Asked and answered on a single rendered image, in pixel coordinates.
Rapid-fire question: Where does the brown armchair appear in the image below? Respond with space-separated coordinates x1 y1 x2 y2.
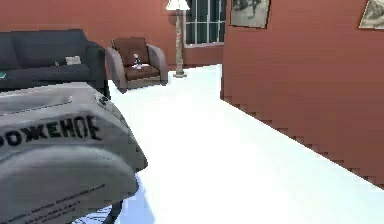
105 36 169 94

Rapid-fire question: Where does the floor lamp with white shade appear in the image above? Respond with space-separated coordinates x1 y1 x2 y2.
165 0 191 79

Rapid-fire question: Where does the small figurine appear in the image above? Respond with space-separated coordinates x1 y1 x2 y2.
131 53 145 70

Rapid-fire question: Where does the framed grey picture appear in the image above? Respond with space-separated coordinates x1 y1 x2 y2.
229 0 272 30

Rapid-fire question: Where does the small grey box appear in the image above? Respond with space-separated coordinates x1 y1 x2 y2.
64 55 82 66

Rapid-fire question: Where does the grey rounded chest with lettering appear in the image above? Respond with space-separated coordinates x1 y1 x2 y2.
0 81 149 224

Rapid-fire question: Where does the dark grey sofa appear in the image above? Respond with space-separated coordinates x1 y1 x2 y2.
0 28 111 99

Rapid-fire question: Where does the framed pale picture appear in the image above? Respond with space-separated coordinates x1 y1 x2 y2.
358 0 384 31

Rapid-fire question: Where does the window with white frame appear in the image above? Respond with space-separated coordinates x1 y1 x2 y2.
184 0 228 48

